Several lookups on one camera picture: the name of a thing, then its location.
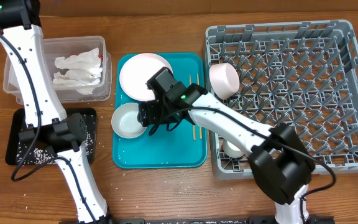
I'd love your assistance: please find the grey dishwasher rack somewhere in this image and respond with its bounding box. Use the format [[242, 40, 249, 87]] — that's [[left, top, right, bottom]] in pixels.
[[204, 20, 358, 174]]

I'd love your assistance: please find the clear plastic waste bin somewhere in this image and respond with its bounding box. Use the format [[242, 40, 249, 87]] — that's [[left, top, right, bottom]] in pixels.
[[2, 35, 112, 105]]

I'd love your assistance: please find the grey bowl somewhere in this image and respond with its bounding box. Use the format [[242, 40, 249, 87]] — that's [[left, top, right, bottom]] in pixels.
[[111, 103, 147, 139]]

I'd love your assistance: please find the small white cup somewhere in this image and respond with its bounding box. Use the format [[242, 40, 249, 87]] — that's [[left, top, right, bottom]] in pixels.
[[222, 140, 244, 158]]

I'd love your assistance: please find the pile of rice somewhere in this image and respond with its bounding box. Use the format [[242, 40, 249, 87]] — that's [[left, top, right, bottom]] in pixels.
[[16, 113, 95, 165]]

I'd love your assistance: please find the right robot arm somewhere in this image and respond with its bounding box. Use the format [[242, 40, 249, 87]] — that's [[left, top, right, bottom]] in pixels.
[[137, 67, 315, 223]]

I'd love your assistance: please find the wooden chopstick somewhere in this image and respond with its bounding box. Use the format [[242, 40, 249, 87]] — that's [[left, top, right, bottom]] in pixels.
[[197, 73, 203, 139], [189, 75, 196, 141]]

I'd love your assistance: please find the left wooden chopstick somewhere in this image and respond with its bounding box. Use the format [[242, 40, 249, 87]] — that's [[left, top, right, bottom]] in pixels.
[[189, 75, 196, 141]]

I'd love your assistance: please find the black plastic tray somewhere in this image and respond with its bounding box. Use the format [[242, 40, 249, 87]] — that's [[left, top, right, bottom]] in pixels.
[[5, 108, 98, 166]]

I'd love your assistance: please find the large white plate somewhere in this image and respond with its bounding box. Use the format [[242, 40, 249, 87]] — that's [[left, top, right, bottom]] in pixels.
[[119, 53, 173, 101]]

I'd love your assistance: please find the small pink bowl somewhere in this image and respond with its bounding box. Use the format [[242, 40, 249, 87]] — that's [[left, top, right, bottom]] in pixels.
[[209, 63, 240, 100]]

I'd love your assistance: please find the right wooden chopstick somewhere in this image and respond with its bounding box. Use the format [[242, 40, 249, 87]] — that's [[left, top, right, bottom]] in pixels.
[[197, 73, 203, 139]]

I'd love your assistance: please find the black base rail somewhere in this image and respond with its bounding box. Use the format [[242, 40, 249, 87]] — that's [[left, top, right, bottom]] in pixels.
[[59, 215, 335, 224]]

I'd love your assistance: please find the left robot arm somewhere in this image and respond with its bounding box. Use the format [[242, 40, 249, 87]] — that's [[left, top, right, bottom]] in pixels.
[[0, 0, 114, 223]]

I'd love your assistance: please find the teal serving tray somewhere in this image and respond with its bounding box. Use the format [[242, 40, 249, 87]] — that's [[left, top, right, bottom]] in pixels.
[[112, 52, 208, 169]]

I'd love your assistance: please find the white napkin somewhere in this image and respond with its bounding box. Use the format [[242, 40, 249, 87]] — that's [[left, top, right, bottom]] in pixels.
[[52, 47, 103, 95]]

